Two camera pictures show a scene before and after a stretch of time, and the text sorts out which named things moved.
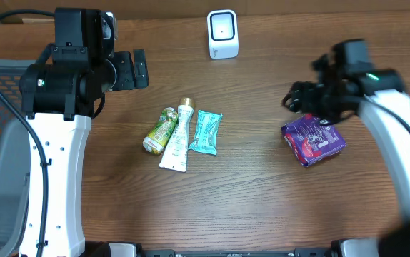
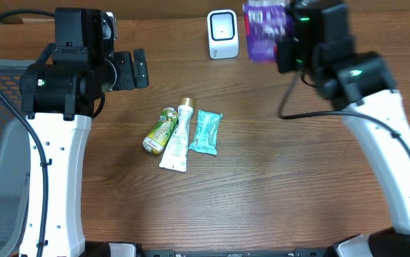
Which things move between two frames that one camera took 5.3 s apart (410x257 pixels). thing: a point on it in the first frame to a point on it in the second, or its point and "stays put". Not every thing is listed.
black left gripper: x=139 y=68 stays put
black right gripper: x=304 y=98 to x=284 y=56
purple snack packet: x=311 y=140 to x=266 y=22
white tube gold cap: x=175 y=158 stays put
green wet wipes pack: x=206 y=135 stays put
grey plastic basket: x=3 y=159 stays put
